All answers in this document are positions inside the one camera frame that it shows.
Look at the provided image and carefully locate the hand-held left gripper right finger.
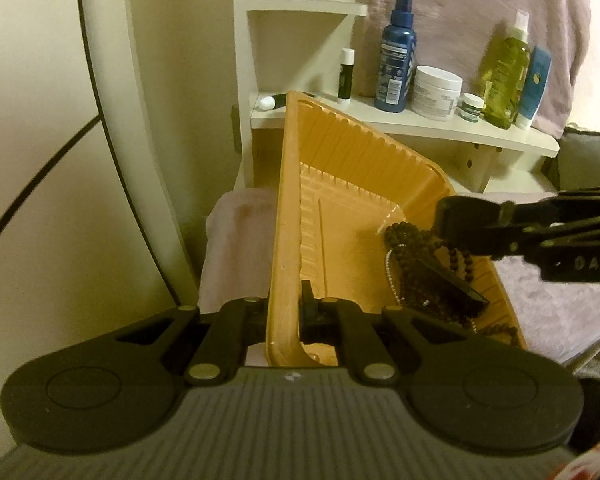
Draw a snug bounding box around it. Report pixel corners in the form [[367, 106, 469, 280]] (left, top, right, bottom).
[[299, 280, 474, 387]]

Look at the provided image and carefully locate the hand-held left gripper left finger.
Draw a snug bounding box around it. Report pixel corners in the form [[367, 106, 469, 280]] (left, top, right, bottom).
[[112, 297, 272, 387]]

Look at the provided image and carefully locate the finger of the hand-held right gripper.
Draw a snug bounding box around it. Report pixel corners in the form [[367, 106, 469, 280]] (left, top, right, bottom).
[[432, 187, 600, 235], [447, 227, 600, 262]]

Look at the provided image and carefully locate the dark bead necklace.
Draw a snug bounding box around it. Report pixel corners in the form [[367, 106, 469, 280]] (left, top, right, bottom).
[[382, 221, 477, 283]]

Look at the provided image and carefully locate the brown bead necklace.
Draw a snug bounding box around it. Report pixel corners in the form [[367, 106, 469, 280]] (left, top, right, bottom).
[[404, 280, 519, 347]]

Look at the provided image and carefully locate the white pearl necklace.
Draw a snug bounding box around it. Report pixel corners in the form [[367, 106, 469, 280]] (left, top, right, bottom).
[[384, 247, 406, 306]]

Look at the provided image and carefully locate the orange plastic basket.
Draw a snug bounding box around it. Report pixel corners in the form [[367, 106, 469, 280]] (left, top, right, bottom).
[[264, 91, 529, 369]]

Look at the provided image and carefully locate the mauve fluffy blanket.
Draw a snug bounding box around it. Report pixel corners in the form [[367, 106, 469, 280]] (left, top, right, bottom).
[[197, 189, 600, 367]]

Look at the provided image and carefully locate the grey velvet cushion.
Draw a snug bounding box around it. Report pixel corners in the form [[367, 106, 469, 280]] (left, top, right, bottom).
[[555, 126, 600, 197]]

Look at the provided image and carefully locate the small white green jar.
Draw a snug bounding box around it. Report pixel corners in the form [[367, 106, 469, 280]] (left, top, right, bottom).
[[458, 93, 485, 124]]

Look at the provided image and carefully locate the large white jar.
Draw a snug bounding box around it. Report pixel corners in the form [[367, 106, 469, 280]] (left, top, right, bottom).
[[410, 65, 464, 122]]

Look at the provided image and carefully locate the green spray bottle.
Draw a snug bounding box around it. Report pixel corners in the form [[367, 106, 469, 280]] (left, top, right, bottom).
[[479, 9, 531, 130]]

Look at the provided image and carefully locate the blue and white tube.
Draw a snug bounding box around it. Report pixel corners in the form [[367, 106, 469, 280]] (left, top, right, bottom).
[[513, 45, 553, 131]]

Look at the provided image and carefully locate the blue spray bottle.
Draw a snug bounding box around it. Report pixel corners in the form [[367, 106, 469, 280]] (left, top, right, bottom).
[[374, 0, 417, 114]]

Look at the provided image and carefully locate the small black white-capped bottle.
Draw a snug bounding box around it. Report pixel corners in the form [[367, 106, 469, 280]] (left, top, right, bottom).
[[337, 48, 356, 106]]

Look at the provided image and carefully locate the cream curved headboard panel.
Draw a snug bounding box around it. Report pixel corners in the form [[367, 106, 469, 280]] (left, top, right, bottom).
[[74, 0, 202, 313]]

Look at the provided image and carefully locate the red and white packet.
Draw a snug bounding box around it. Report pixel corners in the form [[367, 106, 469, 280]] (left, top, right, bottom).
[[562, 441, 600, 480]]

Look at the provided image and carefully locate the mauve hanging towel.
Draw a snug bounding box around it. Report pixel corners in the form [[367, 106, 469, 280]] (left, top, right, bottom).
[[365, 0, 594, 139]]

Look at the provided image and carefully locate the black tube with white cap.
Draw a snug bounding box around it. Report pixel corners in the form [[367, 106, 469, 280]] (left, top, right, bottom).
[[257, 92, 322, 111]]

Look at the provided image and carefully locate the cream shelf unit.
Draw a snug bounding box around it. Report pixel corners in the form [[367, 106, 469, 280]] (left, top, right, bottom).
[[230, 0, 562, 195]]

